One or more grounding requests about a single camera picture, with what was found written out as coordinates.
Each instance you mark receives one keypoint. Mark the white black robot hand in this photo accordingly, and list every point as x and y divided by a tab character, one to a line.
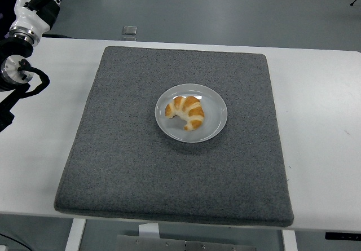
28	19

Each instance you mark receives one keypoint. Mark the golden croissant bread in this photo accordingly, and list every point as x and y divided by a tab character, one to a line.
189	112

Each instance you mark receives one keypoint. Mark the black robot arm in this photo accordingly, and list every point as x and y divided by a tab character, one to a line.
11	53

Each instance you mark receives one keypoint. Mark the round grey plate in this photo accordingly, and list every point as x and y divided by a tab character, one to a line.
214	118

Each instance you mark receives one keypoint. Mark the silver floor socket cover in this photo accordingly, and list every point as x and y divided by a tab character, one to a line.
129	30
129	39

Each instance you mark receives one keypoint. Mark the grey felt mat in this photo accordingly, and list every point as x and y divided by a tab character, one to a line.
169	177

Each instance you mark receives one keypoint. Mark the white table leg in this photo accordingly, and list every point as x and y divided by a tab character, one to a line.
74	235
289	241

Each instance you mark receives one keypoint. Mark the white label under table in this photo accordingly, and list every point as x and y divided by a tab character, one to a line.
149	229

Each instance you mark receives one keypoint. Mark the black tripod leg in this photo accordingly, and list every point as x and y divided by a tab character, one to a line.
356	0

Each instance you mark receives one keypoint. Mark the black table control panel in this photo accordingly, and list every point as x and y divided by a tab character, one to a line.
342	235

